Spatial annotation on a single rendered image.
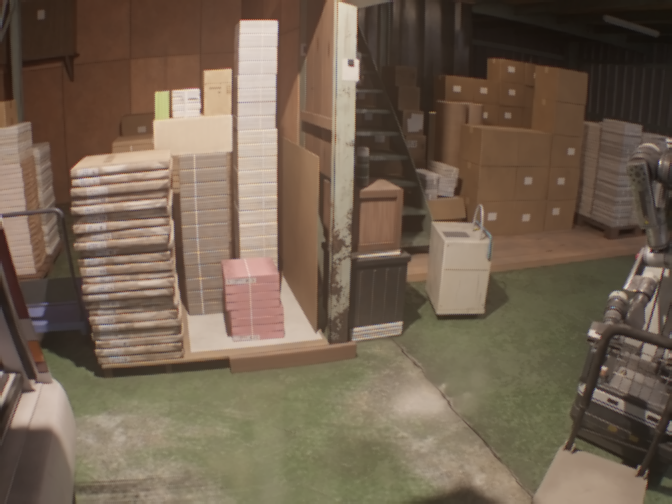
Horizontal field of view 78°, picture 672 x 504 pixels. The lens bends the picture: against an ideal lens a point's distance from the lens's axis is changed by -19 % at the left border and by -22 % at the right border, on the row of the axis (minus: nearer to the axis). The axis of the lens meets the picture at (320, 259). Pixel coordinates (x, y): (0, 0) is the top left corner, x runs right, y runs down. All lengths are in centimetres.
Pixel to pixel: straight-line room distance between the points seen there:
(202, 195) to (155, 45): 397
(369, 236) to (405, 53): 426
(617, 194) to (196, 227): 420
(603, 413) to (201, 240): 226
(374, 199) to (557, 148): 294
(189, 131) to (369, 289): 130
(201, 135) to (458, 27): 493
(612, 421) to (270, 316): 180
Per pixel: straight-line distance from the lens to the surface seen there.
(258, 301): 265
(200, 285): 297
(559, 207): 540
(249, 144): 279
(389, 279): 283
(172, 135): 275
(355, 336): 290
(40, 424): 158
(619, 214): 561
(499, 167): 474
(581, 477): 194
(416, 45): 671
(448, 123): 515
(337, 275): 262
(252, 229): 289
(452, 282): 313
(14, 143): 389
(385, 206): 269
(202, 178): 278
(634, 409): 225
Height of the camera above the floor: 145
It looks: 21 degrees down
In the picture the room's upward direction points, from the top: 1 degrees clockwise
